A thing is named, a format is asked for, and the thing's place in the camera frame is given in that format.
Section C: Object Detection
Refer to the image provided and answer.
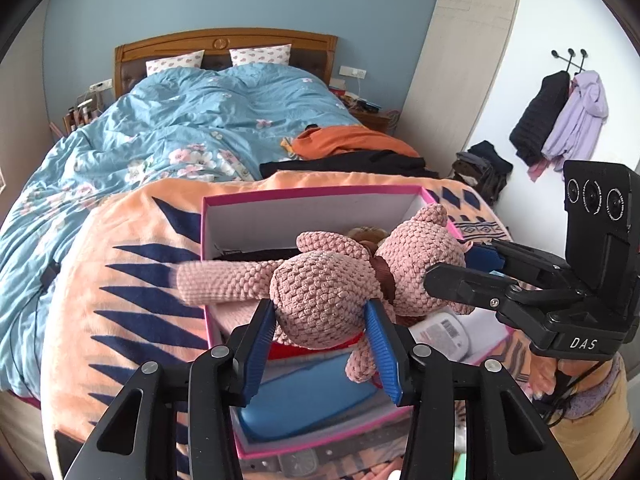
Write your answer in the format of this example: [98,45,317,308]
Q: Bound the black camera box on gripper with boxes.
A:
[563,160,639,316]

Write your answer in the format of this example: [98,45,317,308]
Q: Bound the right patterned white pillow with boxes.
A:
[229,44,292,66]

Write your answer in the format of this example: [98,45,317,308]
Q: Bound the black hanging jacket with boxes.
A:
[509,70,570,167]

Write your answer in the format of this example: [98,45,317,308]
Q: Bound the yellow padded jacket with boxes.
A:
[529,354,637,479]

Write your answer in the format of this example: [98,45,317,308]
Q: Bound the black cloth in box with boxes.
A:
[214,248,300,262]

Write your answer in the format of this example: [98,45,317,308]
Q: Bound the wristwatch in clear bag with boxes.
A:
[240,416,411,479]

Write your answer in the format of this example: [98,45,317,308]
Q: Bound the wooden nightstand right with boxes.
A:
[341,96,400,136]

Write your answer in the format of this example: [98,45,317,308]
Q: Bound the pink crochet plush bunny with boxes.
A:
[171,204,471,384]

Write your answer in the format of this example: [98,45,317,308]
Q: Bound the left patterned white pillow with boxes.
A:
[145,50,205,76]

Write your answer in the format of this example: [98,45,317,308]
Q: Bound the wooden bed headboard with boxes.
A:
[113,27,338,98]

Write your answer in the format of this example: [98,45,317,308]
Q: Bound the patterned white pillow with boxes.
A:
[145,50,205,76]
[229,44,292,66]

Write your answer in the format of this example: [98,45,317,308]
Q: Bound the black garment on bed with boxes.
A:
[259,151,439,179]

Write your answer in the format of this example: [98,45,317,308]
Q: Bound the blue flat pouch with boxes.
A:
[236,353,378,442]

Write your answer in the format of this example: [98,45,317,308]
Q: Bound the dark clothes pile on floor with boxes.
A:
[450,141,513,205]

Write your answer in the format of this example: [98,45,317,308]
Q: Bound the nightstand clutter left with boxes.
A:
[63,78,113,136]

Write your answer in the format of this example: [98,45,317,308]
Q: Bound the red item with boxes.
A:
[267,331,367,361]

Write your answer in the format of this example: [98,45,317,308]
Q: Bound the light blue floral duvet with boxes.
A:
[1,63,352,398]

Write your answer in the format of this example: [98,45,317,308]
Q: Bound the orange garment on bed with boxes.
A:
[281,125,419,160]

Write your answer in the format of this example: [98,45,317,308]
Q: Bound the white labelled device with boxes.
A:
[409,311,471,362]

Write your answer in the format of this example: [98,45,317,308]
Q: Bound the black wall coat hook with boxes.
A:
[551,48,588,74]

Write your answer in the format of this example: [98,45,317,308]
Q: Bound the pink cardboard storage box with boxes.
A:
[201,185,436,460]

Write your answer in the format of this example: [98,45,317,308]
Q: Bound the lilac hanging hoodie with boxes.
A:
[527,70,608,182]

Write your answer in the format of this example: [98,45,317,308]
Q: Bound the orange navy patterned blanket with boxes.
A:
[40,171,511,479]

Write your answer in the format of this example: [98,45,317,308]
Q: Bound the white wall socket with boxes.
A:
[338,65,367,79]

